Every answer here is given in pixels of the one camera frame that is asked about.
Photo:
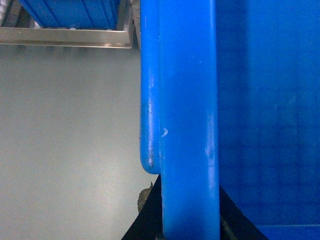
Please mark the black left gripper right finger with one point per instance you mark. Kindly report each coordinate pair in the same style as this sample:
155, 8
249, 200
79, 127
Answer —
234, 225

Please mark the blue crate on shelf left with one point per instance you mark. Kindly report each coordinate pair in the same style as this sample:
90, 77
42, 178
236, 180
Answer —
78, 14

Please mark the steel roller shelf frame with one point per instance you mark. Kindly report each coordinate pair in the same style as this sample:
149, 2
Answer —
17, 27

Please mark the large blue plastic crate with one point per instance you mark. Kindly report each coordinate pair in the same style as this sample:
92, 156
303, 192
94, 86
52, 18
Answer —
230, 97

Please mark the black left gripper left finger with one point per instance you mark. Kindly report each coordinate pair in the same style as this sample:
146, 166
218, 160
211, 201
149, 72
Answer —
148, 225

